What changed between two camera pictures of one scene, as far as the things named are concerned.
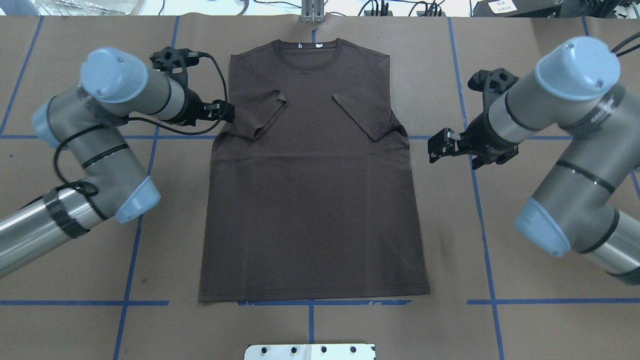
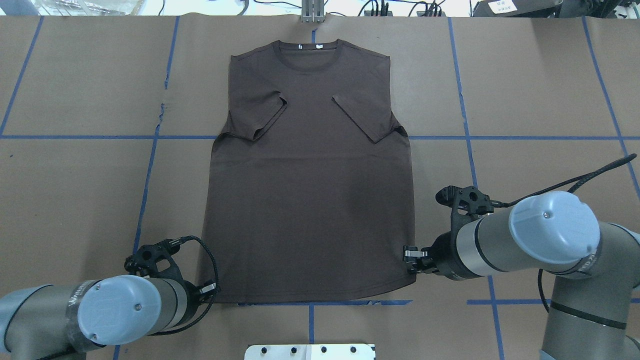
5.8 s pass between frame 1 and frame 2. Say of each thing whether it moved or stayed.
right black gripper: moved
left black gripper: moved
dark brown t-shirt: stayed
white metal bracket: stayed
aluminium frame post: stayed
